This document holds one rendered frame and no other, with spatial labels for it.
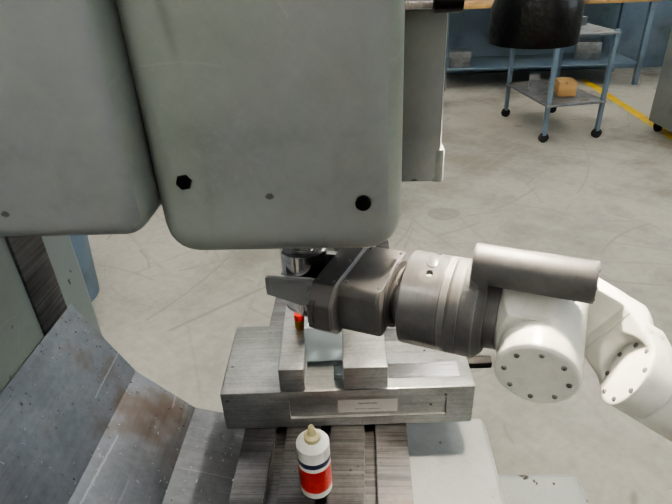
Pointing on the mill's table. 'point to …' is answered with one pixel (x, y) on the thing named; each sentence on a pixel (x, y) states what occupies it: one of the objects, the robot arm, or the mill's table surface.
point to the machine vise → (375, 413)
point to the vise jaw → (364, 360)
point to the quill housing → (272, 118)
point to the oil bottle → (314, 463)
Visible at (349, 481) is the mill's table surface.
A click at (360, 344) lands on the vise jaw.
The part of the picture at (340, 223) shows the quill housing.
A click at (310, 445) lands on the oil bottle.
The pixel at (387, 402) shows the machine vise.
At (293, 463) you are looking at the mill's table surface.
